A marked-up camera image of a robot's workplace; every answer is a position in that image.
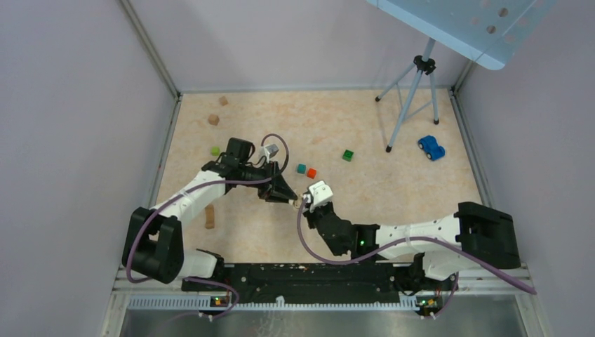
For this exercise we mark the grey tripod stand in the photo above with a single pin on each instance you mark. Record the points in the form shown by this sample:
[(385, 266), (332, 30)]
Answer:
[(423, 65)]

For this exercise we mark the wooden arch block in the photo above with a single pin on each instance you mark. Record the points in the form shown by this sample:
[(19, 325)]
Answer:
[(209, 217)]

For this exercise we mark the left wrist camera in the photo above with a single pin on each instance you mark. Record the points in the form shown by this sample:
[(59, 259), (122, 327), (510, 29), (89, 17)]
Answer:
[(266, 153)]

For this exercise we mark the teal small cube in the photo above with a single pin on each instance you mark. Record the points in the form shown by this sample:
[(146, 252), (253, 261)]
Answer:
[(301, 169)]

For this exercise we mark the orange-red small cube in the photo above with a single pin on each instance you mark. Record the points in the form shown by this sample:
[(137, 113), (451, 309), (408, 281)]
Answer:
[(311, 173)]

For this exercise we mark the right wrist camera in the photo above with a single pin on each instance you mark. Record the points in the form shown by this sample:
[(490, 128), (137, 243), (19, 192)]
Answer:
[(317, 195)]

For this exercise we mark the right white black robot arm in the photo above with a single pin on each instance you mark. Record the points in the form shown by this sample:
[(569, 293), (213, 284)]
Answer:
[(474, 235)]

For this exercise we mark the blue toy car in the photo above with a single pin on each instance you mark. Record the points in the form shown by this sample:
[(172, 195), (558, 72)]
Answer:
[(431, 148)]

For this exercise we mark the near wooden cube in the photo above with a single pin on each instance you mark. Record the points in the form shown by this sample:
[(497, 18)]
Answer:
[(213, 119)]

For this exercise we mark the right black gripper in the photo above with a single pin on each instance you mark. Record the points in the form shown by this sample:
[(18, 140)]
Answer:
[(316, 210)]

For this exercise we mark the dark green toy brick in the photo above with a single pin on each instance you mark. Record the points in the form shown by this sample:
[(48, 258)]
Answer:
[(347, 155)]

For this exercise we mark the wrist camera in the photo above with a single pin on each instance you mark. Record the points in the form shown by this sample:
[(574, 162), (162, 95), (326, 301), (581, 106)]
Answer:
[(317, 195), (266, 153)]

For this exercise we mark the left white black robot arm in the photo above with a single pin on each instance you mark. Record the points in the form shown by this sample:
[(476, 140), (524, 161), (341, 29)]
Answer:
[(154, 245)]

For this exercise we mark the beige rounded block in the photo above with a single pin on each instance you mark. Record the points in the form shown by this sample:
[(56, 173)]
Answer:
[(296, 203)]

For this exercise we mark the light blue perforated panel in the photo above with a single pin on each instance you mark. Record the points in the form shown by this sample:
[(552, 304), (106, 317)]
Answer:
[(486, 32)]

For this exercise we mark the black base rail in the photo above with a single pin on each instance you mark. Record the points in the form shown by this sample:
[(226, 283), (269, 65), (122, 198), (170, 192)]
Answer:
[(317, 283)]

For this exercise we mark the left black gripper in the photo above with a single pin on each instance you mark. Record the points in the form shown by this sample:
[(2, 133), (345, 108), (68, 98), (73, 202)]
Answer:
[(277, 189)]

